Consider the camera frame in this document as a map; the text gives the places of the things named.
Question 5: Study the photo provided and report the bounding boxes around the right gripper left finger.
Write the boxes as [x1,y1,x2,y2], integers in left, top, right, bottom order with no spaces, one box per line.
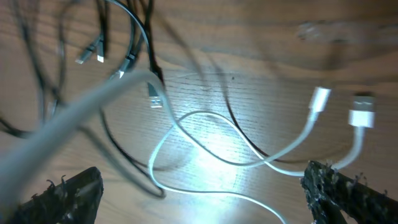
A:
[6,167,104,224]

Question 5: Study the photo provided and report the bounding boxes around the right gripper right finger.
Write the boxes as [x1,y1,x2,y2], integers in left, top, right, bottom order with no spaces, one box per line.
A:
[300,161,397,223]

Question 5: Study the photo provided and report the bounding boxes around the white usb cable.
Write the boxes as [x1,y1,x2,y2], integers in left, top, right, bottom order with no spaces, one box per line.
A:
[0,70,376,224]

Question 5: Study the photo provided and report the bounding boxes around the black usb cable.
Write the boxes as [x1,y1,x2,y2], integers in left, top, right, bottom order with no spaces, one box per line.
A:
[0,0,343,200]

